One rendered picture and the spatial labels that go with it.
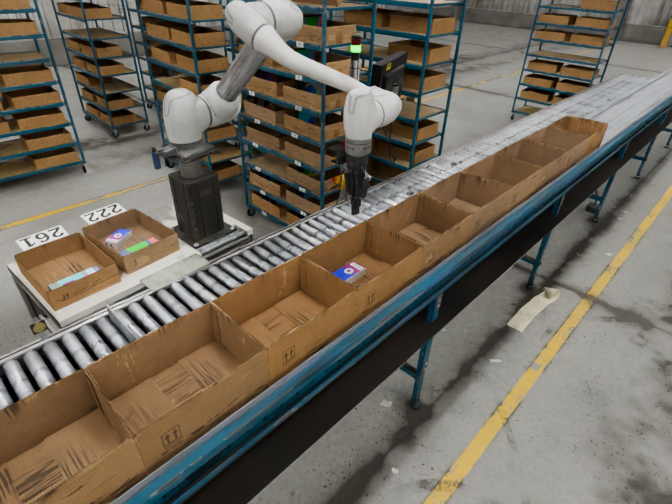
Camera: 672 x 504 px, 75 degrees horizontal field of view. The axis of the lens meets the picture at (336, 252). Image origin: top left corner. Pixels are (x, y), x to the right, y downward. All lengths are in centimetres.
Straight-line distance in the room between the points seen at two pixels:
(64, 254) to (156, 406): 123
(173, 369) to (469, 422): 158
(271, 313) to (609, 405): 199
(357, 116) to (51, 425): 125
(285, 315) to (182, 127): 100
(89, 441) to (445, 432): 166
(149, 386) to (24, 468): 34
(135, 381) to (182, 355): 16
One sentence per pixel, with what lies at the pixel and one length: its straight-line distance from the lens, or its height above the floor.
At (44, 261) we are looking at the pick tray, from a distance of 246.
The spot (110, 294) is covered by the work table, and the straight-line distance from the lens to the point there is 213.
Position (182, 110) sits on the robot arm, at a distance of 214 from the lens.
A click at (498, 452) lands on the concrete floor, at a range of 249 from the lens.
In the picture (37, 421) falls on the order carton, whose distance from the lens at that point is 145.
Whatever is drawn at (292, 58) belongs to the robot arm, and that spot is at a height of 169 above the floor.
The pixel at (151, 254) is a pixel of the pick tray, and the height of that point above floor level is 80.
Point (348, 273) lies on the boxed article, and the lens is 178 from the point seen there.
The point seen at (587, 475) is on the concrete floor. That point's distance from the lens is 259.
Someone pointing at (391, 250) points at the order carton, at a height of 96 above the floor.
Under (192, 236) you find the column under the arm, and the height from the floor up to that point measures 77.
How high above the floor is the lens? 198
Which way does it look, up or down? 34 degrees down
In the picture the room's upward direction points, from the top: 2 degrees clockwise
